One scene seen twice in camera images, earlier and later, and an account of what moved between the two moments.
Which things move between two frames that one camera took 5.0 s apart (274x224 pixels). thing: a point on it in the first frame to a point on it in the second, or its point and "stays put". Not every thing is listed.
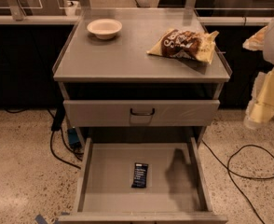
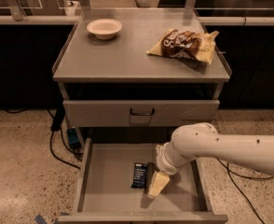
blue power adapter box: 73,137 stays put
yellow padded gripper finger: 258,114 to 158,182
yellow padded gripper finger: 256,41 to 151,169
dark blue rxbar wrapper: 140,175 stays put
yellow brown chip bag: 186,44 stays put
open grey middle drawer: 176,191 stays put
